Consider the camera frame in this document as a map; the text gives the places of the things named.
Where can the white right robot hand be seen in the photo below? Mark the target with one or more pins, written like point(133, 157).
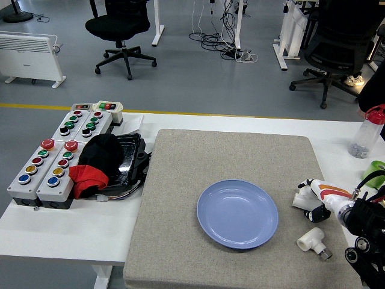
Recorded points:
point(326, 192)

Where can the plain white pipe tee fitting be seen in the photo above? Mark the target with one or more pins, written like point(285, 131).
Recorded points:
point(300, 201)

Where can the white pipe tee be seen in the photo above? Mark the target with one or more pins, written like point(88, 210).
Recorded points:
point(309, 239)

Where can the blue plate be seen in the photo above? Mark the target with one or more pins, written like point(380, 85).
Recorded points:
point(237, 216)

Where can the green tape roll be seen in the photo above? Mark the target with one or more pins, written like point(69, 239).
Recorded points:
point(371, 171)

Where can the clear bottle with red cap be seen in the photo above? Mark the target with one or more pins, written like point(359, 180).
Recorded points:
point(365, 135)

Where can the person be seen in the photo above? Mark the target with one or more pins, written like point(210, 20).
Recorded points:
point(373, 93)

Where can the person's white shoe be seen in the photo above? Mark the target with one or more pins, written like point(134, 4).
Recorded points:
point(354, 80)

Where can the grey-brown mat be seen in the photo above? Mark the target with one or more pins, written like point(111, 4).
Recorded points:
point(180, 210)

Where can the black office chair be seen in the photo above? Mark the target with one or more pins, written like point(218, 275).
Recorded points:
point(117, 25)
point(340, 39)

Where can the black power strip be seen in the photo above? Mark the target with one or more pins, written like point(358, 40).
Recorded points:
point(231, 54)

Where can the white desk leg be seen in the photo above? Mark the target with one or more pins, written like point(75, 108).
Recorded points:
point(238, 24)
point(157, 27)

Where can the glossy black tray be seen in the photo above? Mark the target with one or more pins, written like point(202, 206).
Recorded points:
point(129, 159)

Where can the white paper card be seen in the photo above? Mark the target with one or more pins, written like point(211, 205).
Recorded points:
point(132, 123)

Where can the black cloth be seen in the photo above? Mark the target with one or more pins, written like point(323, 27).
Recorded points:
point(102, 153)

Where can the button box with black knob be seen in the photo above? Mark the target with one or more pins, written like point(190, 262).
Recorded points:
point(100, 126)
point(81, 126)

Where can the red cloth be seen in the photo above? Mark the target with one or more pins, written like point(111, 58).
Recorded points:
point(87, 177)

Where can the white table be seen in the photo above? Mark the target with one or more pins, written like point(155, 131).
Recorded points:
point(75, 228)

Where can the button box with red mushroom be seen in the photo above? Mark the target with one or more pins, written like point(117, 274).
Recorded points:
point(45, 191)
point(18, 188)

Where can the white panel heater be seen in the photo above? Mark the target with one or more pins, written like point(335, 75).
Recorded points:
point(27, 57)

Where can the black round stand base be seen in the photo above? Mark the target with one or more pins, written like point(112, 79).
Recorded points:
point(18, 16)

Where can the white desk frame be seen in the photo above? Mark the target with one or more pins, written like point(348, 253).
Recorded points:
point(293, 33)

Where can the cream switch box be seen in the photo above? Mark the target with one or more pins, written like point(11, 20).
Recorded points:
point(115, 116)

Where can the small grey switch box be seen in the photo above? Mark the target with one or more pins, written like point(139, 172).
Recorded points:
point(81, 106)

